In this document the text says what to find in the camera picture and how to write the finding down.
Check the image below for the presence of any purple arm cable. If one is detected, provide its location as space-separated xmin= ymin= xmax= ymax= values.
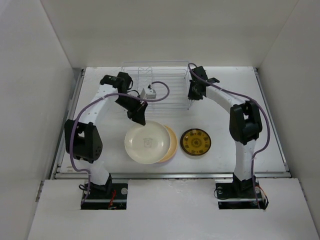
xmin=187 ymin=62 xmax=271 ymax=210
xmin=69 ymin=81 xmax=171 ymax=208

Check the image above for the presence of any tan plate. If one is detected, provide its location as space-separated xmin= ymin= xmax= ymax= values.
xmin=157 ymin=125 xmax=178 ymax=164

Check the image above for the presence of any white wire dish rack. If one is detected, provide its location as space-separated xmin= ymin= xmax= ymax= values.
xmin=121 ymin=60 xmax=192 ymax=113

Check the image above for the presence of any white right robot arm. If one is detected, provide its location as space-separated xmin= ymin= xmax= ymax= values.
xmin=188 ymin=63 xmax=268 ymax=199

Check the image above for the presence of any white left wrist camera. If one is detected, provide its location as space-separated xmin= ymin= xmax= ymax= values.
xmin=140 ymin=84 xmax=157 ymax=100

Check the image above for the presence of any yellow black patterned plate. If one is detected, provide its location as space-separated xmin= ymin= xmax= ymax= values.
xmin=180 ymin=128 xmax=212 ymax=157

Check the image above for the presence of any cream white plate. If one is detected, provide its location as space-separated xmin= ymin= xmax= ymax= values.
xmin=124 ymin=120 xmax=171 ymax=165

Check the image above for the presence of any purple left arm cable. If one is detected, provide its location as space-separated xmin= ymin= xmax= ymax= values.
xmin=69 ymin=81 xmax=171 ymax=208

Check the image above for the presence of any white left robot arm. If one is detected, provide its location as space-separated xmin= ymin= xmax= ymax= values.
xmin=64 ymin=72 xmax=148 ymax=199

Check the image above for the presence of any aluminium table frame rail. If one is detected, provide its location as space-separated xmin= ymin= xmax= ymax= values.
xmin=34 ymin=67 xmax=308 ymax=203

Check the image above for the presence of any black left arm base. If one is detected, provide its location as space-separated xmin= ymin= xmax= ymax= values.
xmin=79 ymin=179 xmax=129 ymax=211

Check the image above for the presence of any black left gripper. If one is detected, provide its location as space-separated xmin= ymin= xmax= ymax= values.
xmin=115 ymin=93 xmax=148 ymax=126

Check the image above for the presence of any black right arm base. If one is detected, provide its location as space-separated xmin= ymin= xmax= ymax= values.
xmin=213 ymin=181 xmax=269 ymax=210

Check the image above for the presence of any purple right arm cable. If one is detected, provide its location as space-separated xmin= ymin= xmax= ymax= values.
xmin=187 ymin=62 xmax=271 ymax=210

